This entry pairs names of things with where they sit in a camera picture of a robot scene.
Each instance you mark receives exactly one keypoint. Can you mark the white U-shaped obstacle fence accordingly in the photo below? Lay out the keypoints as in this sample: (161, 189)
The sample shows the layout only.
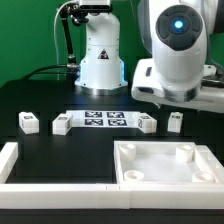
(195, 195)

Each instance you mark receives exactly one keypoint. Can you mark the white square table top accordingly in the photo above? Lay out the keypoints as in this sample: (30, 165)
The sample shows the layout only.
(165, 162)

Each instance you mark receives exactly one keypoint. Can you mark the fiducial marker sheet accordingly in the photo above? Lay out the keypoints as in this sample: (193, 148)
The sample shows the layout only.
(103, 119)

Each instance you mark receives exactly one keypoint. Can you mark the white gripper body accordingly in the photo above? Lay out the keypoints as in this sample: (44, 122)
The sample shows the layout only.
(145, 87)

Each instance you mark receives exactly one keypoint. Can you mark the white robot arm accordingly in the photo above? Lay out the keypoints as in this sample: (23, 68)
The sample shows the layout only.
(180, 71)

